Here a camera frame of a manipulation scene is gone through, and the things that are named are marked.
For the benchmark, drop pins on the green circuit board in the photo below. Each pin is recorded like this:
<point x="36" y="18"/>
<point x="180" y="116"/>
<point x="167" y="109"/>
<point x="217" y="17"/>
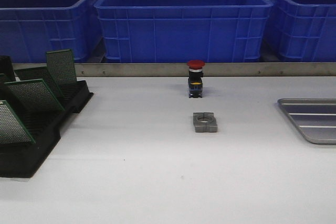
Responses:
<point x="13" y="130"/>

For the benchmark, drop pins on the silver metal tray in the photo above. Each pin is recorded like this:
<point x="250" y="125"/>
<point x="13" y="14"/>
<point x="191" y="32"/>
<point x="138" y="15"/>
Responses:
<point x="313" y="118"/>

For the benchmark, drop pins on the black slotted board rack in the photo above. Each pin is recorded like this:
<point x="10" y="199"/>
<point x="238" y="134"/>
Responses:
<point x="23" y="160"/>

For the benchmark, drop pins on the red emergency stop button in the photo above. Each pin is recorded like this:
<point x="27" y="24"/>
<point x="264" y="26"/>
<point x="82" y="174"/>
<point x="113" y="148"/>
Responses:
<point x="195" y="84"/>

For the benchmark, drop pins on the grey metal clamp block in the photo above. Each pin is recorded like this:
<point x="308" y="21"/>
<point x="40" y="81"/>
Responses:
<point x="205" y="122"/>

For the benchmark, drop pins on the centre blue plastic crate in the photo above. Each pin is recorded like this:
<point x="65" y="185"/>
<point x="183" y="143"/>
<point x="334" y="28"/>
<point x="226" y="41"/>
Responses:
<point x="169" y="31"/>

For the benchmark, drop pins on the blue plastic crate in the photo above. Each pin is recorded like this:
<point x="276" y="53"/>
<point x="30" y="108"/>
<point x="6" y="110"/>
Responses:
<point x="169" y="31"/>
<point x="302" y="30"/>
<point x="30" y="28"/>

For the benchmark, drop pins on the right blue plastic crate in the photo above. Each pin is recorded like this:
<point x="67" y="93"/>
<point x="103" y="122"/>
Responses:
<point x="302" y="30"/>

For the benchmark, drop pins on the left blue plastic crate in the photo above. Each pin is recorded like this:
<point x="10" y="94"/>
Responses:
<point x="30" y="28"/>

